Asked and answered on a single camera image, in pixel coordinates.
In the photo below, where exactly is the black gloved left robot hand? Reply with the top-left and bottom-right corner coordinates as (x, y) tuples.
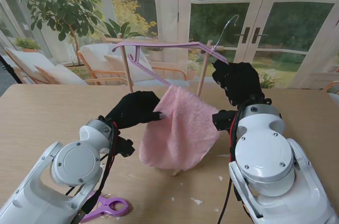
(104, 91), (166, 131)

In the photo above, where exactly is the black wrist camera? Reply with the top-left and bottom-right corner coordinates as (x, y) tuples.
(113, 136), (136, 157)
(211, 110), (238, 132)

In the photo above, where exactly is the leafy potted tree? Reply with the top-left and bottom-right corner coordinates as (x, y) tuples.
(9, 0), (112, 67)

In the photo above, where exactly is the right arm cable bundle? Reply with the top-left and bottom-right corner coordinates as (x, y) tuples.
(217, 107), (252, 224)

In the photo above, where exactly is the dark door handle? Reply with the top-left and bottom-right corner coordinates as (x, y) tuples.
(234, 26), (251, 44)
(251, 26), (268, 44)

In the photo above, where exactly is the small green pot plant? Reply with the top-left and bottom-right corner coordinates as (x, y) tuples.
(14, 37), (42, 53)

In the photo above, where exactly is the wooden hanging rack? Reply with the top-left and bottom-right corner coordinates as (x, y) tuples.
(102, 33), (225, 97)

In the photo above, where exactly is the white flowering pot plant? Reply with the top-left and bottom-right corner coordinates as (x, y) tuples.
(256, 69), (283, 89)

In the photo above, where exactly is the pink square towel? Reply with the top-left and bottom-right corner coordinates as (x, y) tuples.
(138, 85), (222, 177)

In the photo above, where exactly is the purple clothes hanger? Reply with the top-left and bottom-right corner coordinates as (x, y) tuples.
(111, 14), (240, 88)

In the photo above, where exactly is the white cushioned lounge chair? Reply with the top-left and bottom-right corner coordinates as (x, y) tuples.
(76, 43), (188, 87)
(4, 46), (90, 86)

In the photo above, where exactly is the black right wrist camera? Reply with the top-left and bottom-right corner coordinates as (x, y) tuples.
(211, 110), (238, 132)

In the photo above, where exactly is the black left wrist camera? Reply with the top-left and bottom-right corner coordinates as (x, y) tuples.
(113, 136), (136, 157)

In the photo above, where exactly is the purple plastic clothes peg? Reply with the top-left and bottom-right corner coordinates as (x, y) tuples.
(79, 196), (130, 223)

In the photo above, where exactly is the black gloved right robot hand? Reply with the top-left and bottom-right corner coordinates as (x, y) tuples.
(211, 59), (273, 108)

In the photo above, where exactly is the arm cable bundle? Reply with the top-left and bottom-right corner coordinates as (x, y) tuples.
(66, 122), (119, 224)
(217, 107), (252, 224)

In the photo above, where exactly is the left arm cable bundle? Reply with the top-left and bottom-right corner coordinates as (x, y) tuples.
(66, 122), (119, 224)

